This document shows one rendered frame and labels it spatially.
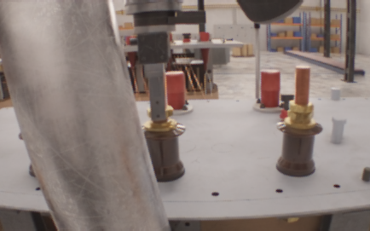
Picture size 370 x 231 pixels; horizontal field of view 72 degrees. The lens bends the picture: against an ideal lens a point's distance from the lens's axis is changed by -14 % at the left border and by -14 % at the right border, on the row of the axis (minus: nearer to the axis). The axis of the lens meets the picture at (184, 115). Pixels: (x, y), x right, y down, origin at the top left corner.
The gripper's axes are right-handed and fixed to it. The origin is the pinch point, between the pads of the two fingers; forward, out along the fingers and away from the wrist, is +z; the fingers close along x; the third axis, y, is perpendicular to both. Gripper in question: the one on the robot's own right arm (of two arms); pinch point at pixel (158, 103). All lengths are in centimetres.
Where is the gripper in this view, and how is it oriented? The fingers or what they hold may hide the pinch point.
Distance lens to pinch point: 54.6
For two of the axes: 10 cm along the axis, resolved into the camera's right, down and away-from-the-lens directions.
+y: -10.0, 0.5, -0.1
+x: 0.2, 2.8, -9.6
